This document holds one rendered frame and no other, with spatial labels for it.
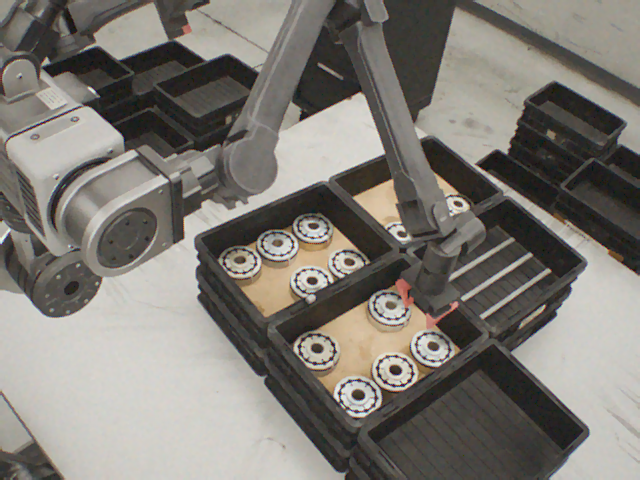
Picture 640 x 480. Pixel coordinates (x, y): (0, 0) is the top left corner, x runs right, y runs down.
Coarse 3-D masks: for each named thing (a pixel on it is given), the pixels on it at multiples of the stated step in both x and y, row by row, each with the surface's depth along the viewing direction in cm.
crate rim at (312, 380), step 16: (400, 256) 157; (368, 272) 152; (336, 288) 148; (304, 304) 143; (288, 320) 141; (272, 336) 137; (288, 352) 134; (464, 352) 139; (304, 368) 132; (320, 384) 130; (416, 384) 132; (336, 400) 128; (336, 416) 128; (368, 416) 126; (352, 432) 126
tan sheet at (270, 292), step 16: (336, 240) 172; (304, 256) 167; (320, 256) 167; (272, 272) 162; (288, 272) 162; (256, 288) 158; (272, 288) 158; (288, 288) 159; (256, 304) 155; (272, 304) 155; (288, 304) 156
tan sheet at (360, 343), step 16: (336, 320) 154; (352, 320) 154; (368, 320) 155; (416, 320) 156; (336, 336) 151; (352, 336) 151; (368, 336) 152; (384, 336) 152; (400, 336) 153; (352, 352) 148; (368, 352) 149; (384, 352) 149; (400, 352) 150; (336, 368) 145; (352, 368) 145; (368, 368) 146; (336, 384) 142; (384, 400) 140
